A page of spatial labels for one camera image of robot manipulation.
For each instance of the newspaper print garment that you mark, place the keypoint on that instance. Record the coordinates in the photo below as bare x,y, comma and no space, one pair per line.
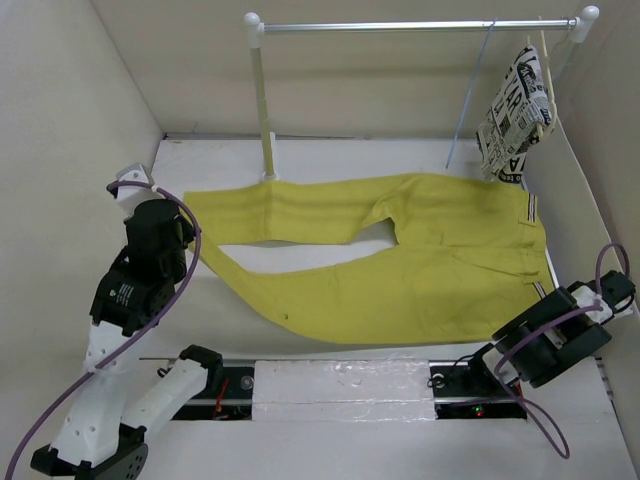
516,119

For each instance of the white clothes rack metal rail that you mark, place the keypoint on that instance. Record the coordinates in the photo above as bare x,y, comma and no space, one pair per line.
577,28

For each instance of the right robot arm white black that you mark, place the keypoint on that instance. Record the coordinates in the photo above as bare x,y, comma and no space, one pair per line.
555,334

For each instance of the yellow trousers with striped trim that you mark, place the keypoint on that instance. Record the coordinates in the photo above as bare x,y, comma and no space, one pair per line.
469,256

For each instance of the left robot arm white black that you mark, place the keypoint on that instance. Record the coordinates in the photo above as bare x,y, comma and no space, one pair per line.
103,437

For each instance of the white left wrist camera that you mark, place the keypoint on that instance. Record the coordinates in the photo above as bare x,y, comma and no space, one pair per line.
137,173

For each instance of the cream wooden hanger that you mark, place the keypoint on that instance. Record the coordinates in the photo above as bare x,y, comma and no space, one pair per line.
545,132

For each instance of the blue transparent plastic hanger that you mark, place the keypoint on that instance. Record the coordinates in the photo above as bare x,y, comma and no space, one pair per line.
469,94

